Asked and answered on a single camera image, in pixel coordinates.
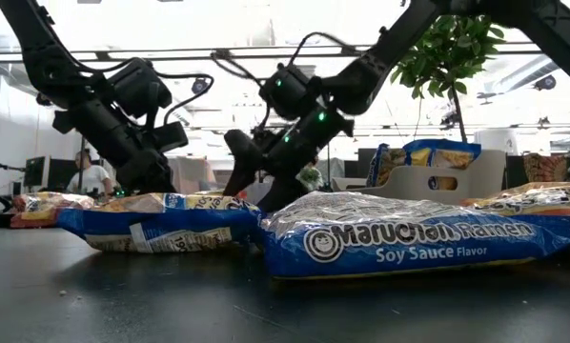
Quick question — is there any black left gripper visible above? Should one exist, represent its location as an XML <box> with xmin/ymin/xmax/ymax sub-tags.
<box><xmin>51</xmin><ymin>99</ymin><xmax>177</xmax><ymax>195</ymax></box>

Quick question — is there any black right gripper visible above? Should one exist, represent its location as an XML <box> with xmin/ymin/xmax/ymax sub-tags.
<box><xmin>257</xmin><ymin>107</ymin><xmax>356</xmax><ymax>214</ymax></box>

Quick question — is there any blue Maruchan ramen pack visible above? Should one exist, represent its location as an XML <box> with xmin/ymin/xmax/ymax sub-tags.
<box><xmin>258</xmin><ymin>191</ymin><xmax>570</xmax><ymax>281</ymax></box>
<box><xmin>55</xmin><ymin>192</ymin><xmax>268</xmax><ymax>254</ymax></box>
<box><xmin>366</xmin><ymin>142</ymin><xmax>409</xmax><ymax>188</ymax></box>
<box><xmin>402</xmin><ymin>138</ymin><xmax>482</xmax><ymax>192</ymax></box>

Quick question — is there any red Maruchan ramen pack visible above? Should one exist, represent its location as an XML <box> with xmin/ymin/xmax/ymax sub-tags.
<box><xmin>10</xmin><ymin>191</ymin><xmax>96</xmax><ymax>230</ymax></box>

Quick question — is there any small potted plant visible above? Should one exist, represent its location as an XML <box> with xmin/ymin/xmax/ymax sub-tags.
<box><xmin>297</xmin><ymin>165</ymin><xmax>325</xmax><ymax>192</ymax></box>

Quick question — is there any pale pink curtain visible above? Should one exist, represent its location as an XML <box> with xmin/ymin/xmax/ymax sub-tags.
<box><xmin>168</xmin><ymin>155</ymin><xmax>217</xmax><ymax>194</ymax></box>

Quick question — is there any person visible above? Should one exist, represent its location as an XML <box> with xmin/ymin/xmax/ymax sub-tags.
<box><xmin>66</xmin><ymin>150</ymin><xmax>114</xmax><ymax>196</ymax></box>

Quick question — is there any wide black screen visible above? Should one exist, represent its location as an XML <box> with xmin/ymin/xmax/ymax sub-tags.
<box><xmin>49</xmin><ymin>158</ymin><xmax>81</xmax><ymax>192</ymax></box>

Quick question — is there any small computer monitor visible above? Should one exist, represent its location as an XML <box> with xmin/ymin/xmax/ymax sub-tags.
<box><xmin>23</xmin><ymin>155</ymin><xmax>51</xmax><ymax>188</ymax></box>

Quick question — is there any green plant in white pot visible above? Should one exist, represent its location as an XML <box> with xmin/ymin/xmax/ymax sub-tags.
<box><xmin>389</xmin><ymin>13</ymin><xmax>505</xmax><ymax>144</ymax></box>

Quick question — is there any white cylinder container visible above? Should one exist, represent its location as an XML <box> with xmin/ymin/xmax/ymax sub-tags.
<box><xmin>474</xmin><ymin>128</ymin><xmax>519</xmax><ymax>153</ymax></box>

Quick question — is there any orange patterned cloth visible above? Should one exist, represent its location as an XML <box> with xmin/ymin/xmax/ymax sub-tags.
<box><xmin>522</xmin><ymin>151</ymin><xmax>570</xmax><ymax>183</ymax></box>

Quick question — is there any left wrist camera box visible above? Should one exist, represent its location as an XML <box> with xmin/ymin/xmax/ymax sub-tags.
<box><xmin>152</xmin><ymin>121</ymin><xmax>190</xmax><ymax>154</ymax></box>

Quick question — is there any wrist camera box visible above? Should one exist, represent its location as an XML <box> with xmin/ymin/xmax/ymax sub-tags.
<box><xmin>221</xmin><ymin>128</ymin><xmax>266</xmax><ymax>197</ymax></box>
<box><xmin>152</xmin><ymin>121</ymin><xmax>190</xmax><ymax>154</ymax></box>

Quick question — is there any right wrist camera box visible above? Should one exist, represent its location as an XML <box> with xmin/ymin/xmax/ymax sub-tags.
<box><xmin>221</xmin><ymin>128</ymin><xmax>266</xmax><ymax>197</ymax></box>

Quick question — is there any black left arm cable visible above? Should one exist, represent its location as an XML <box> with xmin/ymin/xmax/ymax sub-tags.
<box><xmin>70</xmin><ymin>55</ymin><xmax>215</xmax><ymax>126</ymax></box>

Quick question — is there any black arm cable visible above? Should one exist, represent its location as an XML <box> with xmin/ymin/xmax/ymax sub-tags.
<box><xmin>211</xmin><ymin>30</ymin><xmax>362</xmax><ymax>91</ymax></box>
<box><xmin>70</xmin><ymin>55</ymin><xmax>215</xmax><ymax>126</ymax></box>

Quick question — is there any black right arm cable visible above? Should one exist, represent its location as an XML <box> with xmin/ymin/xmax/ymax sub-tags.
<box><xmin>211</xmin><ymin>30</ymin><xmax>362</xmax><ymax>91</ymax></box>

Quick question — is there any light grey handled bin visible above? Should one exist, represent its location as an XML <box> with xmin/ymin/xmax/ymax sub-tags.
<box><xmin>331</xmin><ymin>149</ymin><xmax>508</xmax><ymax>207</ymax></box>

